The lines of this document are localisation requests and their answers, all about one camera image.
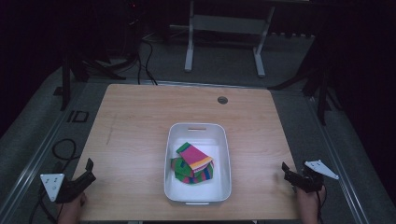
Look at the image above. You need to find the green striped sock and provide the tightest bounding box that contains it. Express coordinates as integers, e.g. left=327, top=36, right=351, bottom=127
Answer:
left=169, top=156, right=215, bottom=185

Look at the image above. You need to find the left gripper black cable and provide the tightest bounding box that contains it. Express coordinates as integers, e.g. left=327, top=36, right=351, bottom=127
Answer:
left=28, top=185, right=64, bottom=224

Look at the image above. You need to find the black tripod stand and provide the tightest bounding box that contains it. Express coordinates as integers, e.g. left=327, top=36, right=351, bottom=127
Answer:
left=266, top=36, right=345, bottom=127
left=52, top=46, right=139, bottom=112

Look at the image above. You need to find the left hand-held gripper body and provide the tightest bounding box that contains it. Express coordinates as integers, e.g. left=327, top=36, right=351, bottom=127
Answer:
left=39, top=173, right=93, bottom=204

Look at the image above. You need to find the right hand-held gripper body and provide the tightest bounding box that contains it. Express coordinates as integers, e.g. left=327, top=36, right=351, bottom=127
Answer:
left=289, top=159, right=340, bottom=194

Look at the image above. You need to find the person's left hand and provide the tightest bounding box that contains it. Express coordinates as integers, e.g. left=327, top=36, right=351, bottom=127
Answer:
left=56, top=191, right=89, bottom=224

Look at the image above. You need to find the thin black floor cable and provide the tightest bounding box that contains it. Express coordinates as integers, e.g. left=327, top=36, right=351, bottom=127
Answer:
left=135, top=36, right=159, bottom=86

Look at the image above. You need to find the pink striped sock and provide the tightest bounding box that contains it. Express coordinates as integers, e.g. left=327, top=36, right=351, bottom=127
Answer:
left=176, top=141, right=215, bottom=175

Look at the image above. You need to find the white metal stand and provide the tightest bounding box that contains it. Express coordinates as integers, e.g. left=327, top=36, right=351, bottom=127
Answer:
left=169, top=0, right=276, bottom=78

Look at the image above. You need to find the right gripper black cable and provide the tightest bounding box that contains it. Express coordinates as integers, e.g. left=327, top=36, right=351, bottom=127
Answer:
left=315, top=185, right=329, bottom=224

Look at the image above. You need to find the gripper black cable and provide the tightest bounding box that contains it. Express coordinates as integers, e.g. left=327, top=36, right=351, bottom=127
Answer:
left=28, top=185, right=64, bottom=224
left=315, top=185, right=329, bottom=224

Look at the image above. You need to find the black floor cable loop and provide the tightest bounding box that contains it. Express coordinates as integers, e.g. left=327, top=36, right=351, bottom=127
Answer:
left=50, top=137, right=81, bottom=163

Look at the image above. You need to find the white plastic bin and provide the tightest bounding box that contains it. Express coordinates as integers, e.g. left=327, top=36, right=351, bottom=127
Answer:
left=163, top=121, right=233, bottom=206

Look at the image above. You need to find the person's right hand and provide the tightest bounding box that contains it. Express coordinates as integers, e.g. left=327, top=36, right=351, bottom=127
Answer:
left=295, top=184, right=327, bottom=224

